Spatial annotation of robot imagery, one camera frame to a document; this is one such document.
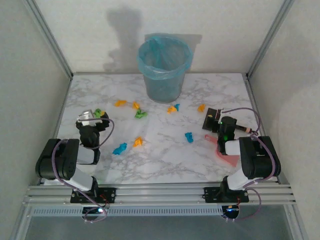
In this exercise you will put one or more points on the aluminium frame post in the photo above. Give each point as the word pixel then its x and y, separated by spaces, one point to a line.
pixel 270 37
pixel 51 41

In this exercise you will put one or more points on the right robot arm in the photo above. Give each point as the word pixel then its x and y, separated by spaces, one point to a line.
pixel 257 157

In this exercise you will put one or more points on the green paper scrap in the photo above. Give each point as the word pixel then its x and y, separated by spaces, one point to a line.
pixel 98 112
pixel 140 114

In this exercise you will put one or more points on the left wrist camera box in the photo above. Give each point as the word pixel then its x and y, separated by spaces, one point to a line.
pixel 86 117

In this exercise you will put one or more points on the orange paper scrap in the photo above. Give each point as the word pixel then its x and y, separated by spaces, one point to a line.
pixel 120 103
pixel 135 105
pixel 171 109
pixel 138 142
pixel 201 108

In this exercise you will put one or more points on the blue plastic bin liner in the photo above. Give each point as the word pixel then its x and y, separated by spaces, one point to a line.
pixel 150 71

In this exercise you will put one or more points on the dark brown hand brush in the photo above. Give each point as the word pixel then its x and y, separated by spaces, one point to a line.
pixel 207 122

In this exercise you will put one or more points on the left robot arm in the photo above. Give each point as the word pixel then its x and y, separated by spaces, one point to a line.
pixel 62 160

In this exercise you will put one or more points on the grey mesh trash bin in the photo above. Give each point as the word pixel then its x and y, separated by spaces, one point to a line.
pixel 162 90

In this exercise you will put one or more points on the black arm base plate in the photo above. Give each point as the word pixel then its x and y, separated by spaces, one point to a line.
pixel 212 195
pixel 110 195

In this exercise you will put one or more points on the aluminium mounting rail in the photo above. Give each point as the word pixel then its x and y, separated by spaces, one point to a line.
pixel 160 195

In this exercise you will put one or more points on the blue paper scrap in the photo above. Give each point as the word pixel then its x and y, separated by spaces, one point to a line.
pixel 177 107
pixel 189 137
pixel 120 149

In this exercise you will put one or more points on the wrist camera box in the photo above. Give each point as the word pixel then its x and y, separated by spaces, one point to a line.
pixel 222 111
pixel 86 117

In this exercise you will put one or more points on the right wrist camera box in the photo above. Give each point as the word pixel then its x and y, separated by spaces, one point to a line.
pixel 222 111

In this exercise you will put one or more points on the aluminium table side rail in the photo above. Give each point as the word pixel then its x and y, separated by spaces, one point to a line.
pixel 56 130
pixel 253 100

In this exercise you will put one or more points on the pink plastic dustpan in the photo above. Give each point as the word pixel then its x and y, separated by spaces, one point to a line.
pixel 230 160

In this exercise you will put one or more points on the aluminium table end rail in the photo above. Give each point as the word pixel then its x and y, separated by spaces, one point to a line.
pixel 112 73

